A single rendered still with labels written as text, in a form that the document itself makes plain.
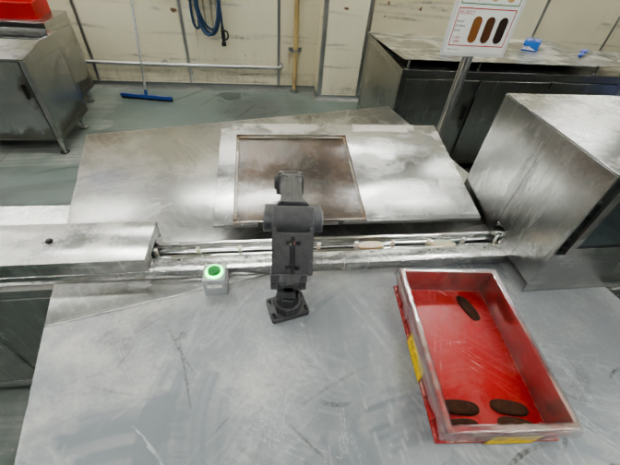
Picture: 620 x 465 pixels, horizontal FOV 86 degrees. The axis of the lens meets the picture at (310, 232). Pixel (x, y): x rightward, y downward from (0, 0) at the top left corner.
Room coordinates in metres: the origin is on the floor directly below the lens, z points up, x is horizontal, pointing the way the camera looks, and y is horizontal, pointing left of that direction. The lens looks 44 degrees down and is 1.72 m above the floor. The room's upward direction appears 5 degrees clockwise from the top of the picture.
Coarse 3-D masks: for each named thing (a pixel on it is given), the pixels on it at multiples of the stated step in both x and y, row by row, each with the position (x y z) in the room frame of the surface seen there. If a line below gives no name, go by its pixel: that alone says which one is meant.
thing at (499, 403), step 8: (448, 400) 0.35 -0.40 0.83; (456, 400) 0.35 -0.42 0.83; (464, 400) 0.35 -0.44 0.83; (496, 400) 0.36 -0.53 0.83; (504, 400) 0.36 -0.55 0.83; (448, 408) 0.33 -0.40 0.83; (456, 408) 0.33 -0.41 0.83; (464, 408) 0.33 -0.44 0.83; (472, 408) 0.33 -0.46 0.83; (496, 408) 0.34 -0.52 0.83; (504, 408) 0.34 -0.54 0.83; (512, 408) 0.34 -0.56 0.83; (520, 408) 0.34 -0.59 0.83; (504, 416) 0.32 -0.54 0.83; (456, 424) 0.29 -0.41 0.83; (464, 424) 0.29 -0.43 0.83
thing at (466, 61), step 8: (464, 56) 1.81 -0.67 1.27; (472, 56) 1.80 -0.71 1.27; (464, 64) 1.80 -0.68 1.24; (464, 72) 1.80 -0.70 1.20; (456, 80) 1.81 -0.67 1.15; (464, 80) 1.81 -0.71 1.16; (456, 88) 1.80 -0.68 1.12; (448, 96) 1.83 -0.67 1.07; (456, 96) 1.80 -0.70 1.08; (448, 104) 1.80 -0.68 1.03; (448, 112) 1.80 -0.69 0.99; (440, 120) 1.82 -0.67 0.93; (448, 120) 1.80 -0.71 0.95; (440, 128) 1.80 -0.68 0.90; (440, 136) 1.80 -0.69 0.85
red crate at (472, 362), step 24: (432, 312) 0.62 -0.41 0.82; (456, 312) 0.63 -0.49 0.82; (480, 312) 0.64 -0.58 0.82; (408, 336) 0.52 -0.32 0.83; (432, 336) 0.53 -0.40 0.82; (456, 336) 0.54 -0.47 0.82; (480, 336) 0.55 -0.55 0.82; (456, 360) 0.46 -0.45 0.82; (480, 360) 0.47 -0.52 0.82; (504, 360) 0.48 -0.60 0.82; (456, 384) 0.39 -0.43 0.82; (480, 384) 0.40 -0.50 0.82; (504, 384) 0.41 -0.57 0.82; (480, 408) 0.34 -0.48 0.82; (528, 408) 0.35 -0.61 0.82; (432, 432) 0.27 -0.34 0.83
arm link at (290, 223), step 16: (288, 208) 0.46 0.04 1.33; (304, 208) 0.47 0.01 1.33; (272, 224) 0.43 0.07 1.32; (288, 224) 0.43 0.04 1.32; (304, 224) 0.44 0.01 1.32; (272, 240) 0.41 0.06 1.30; (288, 240) 0.42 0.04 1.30; (304, 240) 0.42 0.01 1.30; (272, 256) 0.40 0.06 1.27; (288, 256) 0.40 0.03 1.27; (304, 256) 0.40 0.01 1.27; (272, 272) 0.38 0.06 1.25; (288, 272) 0.38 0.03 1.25; (304, 272) 0.39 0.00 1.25; (272, 288) 0.57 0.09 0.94; (304, 288) 0.58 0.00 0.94
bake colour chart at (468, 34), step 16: (464, 0) 1.77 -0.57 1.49; (480, 0) 1.78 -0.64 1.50; (496, 0) 1.80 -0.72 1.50; (512, 0) 1.81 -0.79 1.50; (464, 16) 1.77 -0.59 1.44; (480, 16) 1.79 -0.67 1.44; (496, 16) 1.80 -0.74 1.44; (512, 16) 1.81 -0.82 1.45; (448, 32) 1.77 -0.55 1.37; (464, 32) 1.78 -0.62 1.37; (480, 32) 1.79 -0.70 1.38; (496, 32) 1.81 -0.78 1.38; (512, 32) 1.82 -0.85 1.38; (448, 48) 1.77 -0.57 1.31; (464, 48) 1.78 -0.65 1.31; (480, 48) 1.80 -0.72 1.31; (496, 48) 1.81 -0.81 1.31
